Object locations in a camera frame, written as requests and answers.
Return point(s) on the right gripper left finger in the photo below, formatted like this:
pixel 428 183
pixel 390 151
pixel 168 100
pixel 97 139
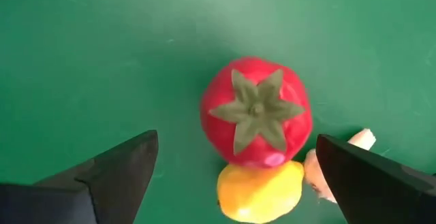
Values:
pixel 85 200

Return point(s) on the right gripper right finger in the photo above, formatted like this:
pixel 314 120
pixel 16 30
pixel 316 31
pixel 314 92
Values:
pixel 381 193

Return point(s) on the white toy garlic bulb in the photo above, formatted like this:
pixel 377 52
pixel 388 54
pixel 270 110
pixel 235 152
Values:
pixel 313 174

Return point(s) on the yellow toy lemon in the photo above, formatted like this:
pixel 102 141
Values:
pixel 259 193

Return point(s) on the red toy tomato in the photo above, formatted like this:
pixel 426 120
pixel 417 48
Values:
pixel 255 111

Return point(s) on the green table mat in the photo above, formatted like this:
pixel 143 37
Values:
pixel 102 64

